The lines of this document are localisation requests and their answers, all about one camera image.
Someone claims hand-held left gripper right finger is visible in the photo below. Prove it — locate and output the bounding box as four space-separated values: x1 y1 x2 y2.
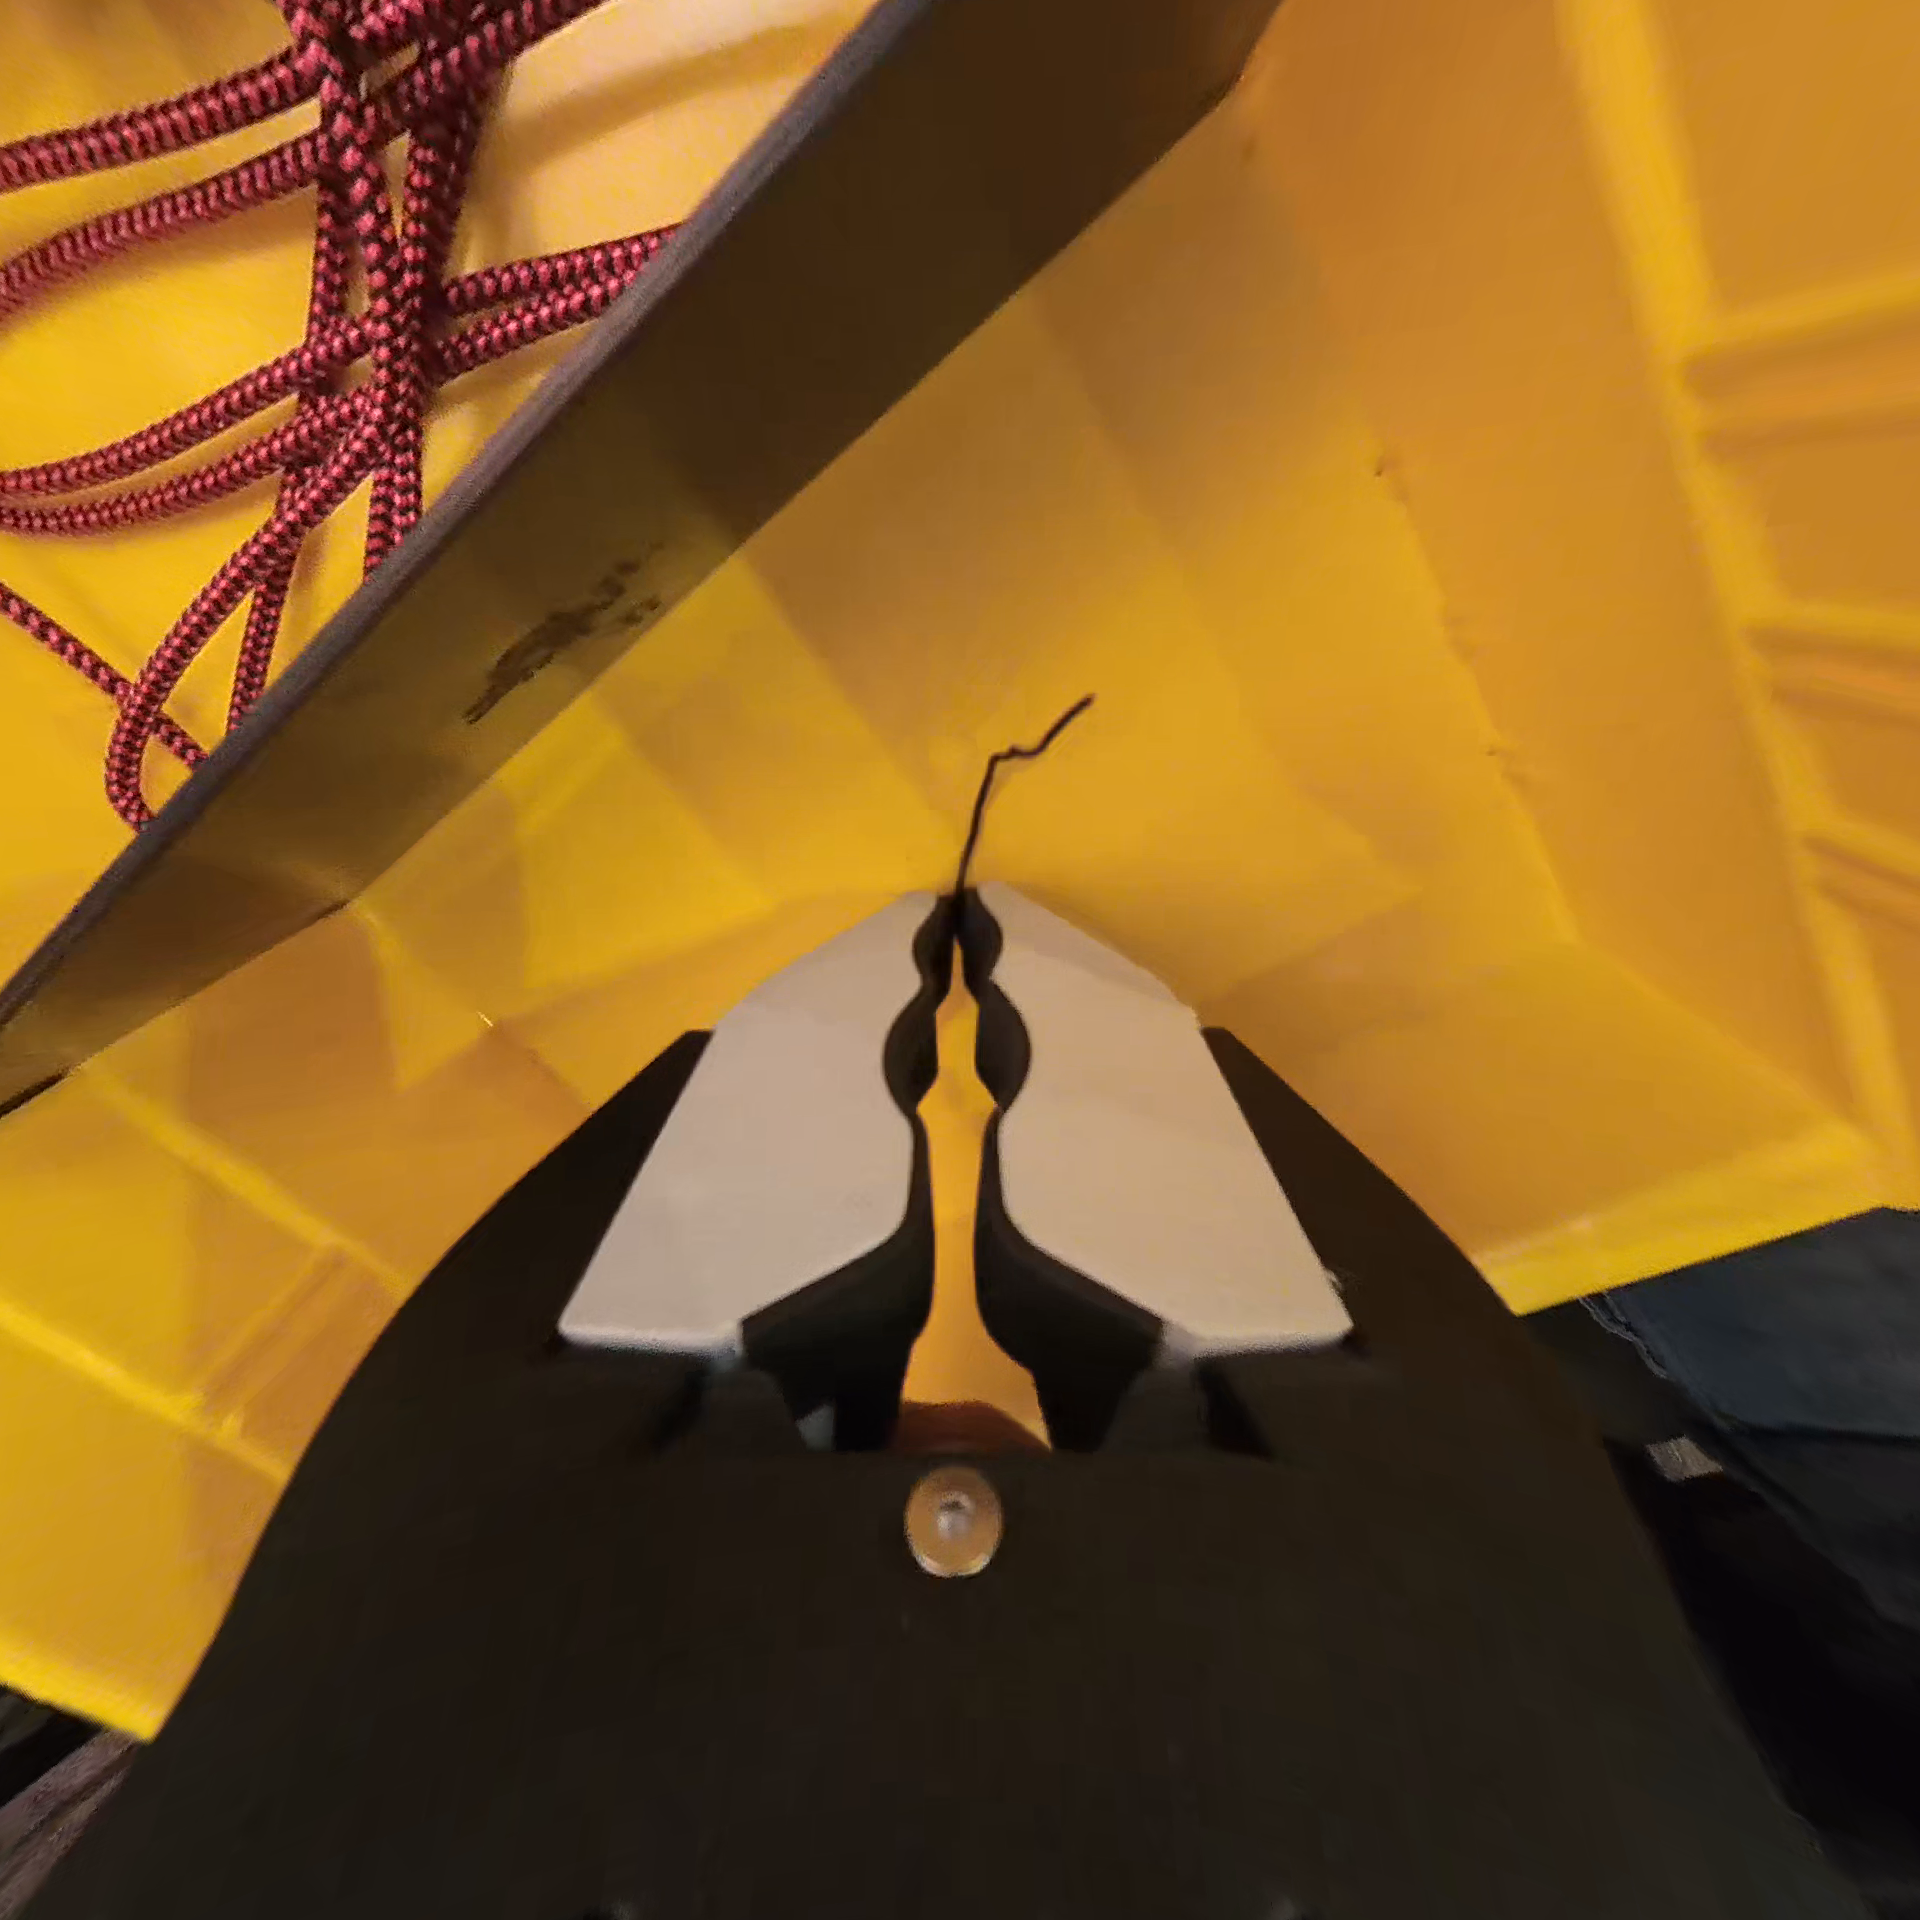
958 882 1356 1451

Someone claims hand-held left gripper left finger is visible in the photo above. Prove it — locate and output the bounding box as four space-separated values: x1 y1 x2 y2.
557 888 959 1451

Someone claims black twist tie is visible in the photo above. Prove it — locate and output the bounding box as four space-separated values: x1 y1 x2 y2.
950 693 1096 904

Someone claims yellow plastic bin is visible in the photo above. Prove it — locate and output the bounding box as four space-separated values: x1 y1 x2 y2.
0 0 1920 1743

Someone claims pink braided usb cable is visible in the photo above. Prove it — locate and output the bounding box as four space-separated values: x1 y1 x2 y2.
0 0 682 834

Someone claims person's left hand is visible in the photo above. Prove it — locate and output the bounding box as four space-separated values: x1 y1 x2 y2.
896 1400 1051 1453

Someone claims person's blue jeans leg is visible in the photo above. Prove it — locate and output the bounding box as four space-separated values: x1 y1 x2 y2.
1582 1207 1920 1653

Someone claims black bin divider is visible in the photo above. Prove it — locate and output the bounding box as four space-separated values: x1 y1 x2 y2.
0 0 1290 1120

